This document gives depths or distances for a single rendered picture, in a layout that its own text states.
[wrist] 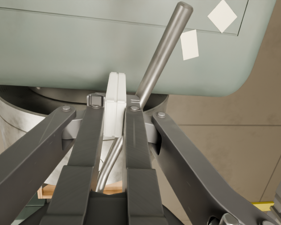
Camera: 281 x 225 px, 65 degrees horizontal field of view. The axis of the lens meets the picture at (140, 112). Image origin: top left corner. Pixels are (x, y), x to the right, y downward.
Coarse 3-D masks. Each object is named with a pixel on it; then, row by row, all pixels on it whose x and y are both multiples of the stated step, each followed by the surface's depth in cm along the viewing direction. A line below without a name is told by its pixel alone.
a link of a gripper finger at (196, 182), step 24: (168, 120) 14; (168, 144) 13; (192, 144) 12; (168, 168) 13; (192, 168) 10; (192, 192) 10; (216, 192) 9; (192, 216) 10; (216, 216) 9; (240, 216) 8; (264, 216) 8
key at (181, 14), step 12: (180, 12) 14; (192, 12) 15; (168, 24) 15; (180, 24) 15; (168, 36) 16; (168, 48) 16; (156, 60) 17; (156, 72) 17; (144, 84) 18; (144, 96) 19; (120, 144) 22; (108, 156) 24; (108, 168) 25
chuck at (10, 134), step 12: (0, 120) 35; (12, 132) 33; (24, 132) 31; (108, 144) 32; (120, 156) 34; (60, 168) 33; (120, 168) 36; (48, 180) 34; (108, 180) 36; (120, 180) 37
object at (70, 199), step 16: (96, 96) 15; (96, 112) 14; (80, 128) 12; (96, 128) 13; (80, 144) 11; (96, 144) 11; (80, 160) 10; (96, 160) 10; (64, 176) 8; (80, 176) 8; (96, 176) 11; (64, 192) 8; (80, 192) 8; (48, 208) 7; (64, 208) 7; (80, 208) 7; (48, 224) 6; (64, 224) 6; (80, 224) 6
